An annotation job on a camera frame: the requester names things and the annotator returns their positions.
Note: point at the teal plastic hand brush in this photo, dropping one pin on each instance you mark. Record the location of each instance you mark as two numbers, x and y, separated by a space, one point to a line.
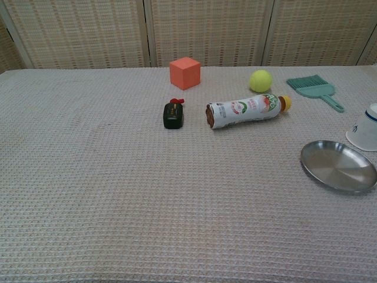
312 88

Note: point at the beige waffle-weave tablecloth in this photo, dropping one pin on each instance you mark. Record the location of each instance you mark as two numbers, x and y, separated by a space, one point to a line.
117 191

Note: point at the woven bamboo folding screen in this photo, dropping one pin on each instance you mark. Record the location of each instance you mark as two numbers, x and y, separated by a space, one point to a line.
206 32

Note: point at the white-label drink bottle yellow cap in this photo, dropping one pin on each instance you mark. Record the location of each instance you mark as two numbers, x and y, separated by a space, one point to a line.
244 110

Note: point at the silver metal plate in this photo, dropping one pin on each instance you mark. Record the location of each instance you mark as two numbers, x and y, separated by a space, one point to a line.
335 166

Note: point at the orange foam cube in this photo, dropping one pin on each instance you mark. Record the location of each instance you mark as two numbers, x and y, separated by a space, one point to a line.
184 73

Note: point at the yellow tennis ball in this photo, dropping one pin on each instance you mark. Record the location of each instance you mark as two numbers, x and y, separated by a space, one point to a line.
261 81

